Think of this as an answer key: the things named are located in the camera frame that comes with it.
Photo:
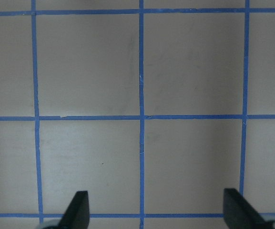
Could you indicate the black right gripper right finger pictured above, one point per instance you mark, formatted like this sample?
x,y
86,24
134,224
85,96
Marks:
x,y
239,214

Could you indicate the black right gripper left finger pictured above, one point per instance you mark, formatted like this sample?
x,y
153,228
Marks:
x,y
77,215

